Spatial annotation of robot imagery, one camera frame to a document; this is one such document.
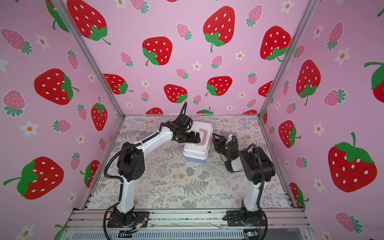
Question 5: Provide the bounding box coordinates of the white lid blue tool box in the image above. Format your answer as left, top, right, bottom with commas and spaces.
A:
183, 121, 213, 164

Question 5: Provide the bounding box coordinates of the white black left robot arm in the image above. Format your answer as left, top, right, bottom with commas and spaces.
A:
103, 103, 201, 240

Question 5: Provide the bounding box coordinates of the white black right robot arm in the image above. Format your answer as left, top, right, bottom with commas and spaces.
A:
213, 134, 276, 240

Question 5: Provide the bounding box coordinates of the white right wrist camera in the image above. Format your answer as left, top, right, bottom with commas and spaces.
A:
226, 134, 237, 144

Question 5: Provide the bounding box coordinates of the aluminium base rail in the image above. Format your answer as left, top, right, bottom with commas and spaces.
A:
60, 209, 316, 240

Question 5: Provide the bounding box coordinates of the aluminium corner frame post right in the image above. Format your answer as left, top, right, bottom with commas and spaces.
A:
259, 0, 320, 120

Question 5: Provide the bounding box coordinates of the aluminium corner frame post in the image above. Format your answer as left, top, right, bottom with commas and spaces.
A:
52, 0, 125, 119
259, 0, 320, 120

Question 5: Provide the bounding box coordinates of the aluminium corner frame post left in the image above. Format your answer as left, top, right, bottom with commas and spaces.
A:
52, 0, 125, 119

